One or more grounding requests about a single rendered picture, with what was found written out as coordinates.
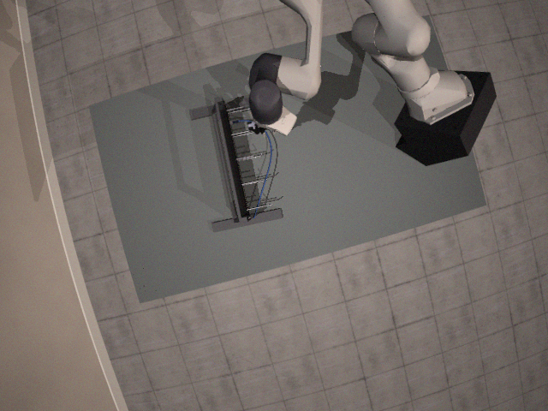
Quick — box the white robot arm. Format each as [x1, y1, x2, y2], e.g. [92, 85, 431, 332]
[248, 0, 474, 136]

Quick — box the dark grey metal rack frame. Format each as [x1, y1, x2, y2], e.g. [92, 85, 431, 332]
[189, 96, 282, 232]

